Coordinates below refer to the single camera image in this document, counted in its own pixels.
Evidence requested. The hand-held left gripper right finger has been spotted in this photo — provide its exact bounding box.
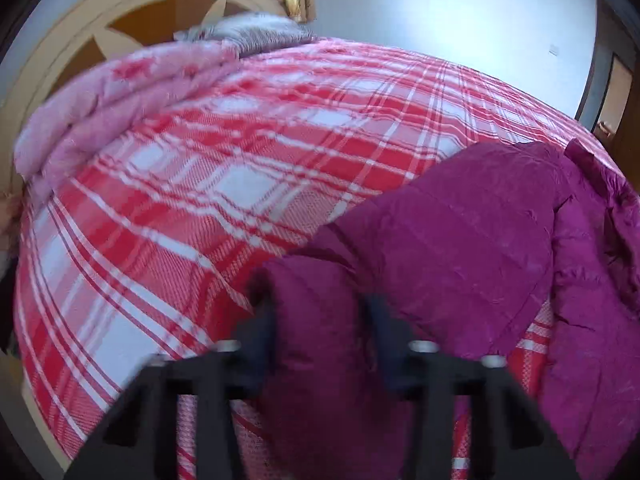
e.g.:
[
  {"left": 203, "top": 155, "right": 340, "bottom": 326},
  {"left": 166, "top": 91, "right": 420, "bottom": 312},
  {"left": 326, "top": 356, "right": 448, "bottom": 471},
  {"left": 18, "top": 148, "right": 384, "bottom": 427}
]
[{"left": 362, "top": 294, "right": 581, "bottom": 480}]

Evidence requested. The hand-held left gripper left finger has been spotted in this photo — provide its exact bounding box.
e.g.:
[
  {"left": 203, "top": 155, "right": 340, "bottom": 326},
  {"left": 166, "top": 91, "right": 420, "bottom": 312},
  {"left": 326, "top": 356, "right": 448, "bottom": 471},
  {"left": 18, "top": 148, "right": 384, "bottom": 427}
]
[{"left": 64, "top": 292, "right": 279, "bottom": 480}]

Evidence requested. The magenta padded jacket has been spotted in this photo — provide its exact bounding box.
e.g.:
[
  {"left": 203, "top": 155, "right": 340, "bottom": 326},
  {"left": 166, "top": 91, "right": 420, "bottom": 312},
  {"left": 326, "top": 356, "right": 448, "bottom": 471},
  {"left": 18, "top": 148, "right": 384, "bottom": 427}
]
[{"left": 249, "top": 139, "right": 640, "bottom": 480}]

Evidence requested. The red plaid bed blanket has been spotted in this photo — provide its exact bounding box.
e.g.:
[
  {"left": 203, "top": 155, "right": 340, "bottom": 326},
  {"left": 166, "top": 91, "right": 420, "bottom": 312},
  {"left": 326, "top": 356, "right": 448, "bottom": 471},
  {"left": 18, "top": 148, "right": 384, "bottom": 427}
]
[{"left": 14, "top": 37, "right": 627, "bottom": 480}]

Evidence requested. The pink folded quilt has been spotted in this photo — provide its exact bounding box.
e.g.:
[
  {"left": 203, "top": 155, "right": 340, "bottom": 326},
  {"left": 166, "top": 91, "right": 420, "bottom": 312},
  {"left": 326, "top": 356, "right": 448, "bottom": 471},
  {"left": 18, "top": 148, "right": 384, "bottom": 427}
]
[{"left": 14, "top": 40, "right": 247, "bottom": 197}]

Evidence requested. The grey patterned pillow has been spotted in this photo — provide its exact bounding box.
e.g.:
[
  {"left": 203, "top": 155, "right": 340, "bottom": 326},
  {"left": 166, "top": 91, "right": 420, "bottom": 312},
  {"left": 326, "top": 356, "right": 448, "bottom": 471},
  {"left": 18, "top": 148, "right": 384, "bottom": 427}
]
[{"left": 174, "top": 12, "right": 317, "bottom": 59}]

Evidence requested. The brown wooden door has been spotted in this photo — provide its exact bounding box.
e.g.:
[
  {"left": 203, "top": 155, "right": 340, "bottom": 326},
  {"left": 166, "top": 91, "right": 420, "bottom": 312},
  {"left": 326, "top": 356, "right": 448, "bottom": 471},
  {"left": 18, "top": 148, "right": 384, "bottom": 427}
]
[{"left": 597, "top": 52, "right": 640, "bottom": 171}]

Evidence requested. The cream wooden headboard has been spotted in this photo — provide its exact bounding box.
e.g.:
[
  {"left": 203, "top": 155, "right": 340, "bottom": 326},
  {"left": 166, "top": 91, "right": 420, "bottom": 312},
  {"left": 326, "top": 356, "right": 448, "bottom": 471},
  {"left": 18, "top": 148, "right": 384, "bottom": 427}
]
[{"left": 0, "top": 0, "right": 292, "bottom": 193}]

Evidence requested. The dark door frame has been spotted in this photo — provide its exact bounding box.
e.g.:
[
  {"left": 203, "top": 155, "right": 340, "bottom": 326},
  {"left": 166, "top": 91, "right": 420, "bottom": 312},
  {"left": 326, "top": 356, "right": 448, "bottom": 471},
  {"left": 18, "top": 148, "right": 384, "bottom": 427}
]
[{"left": 575, "top": 0, "right": 623, "bottom": 133}]

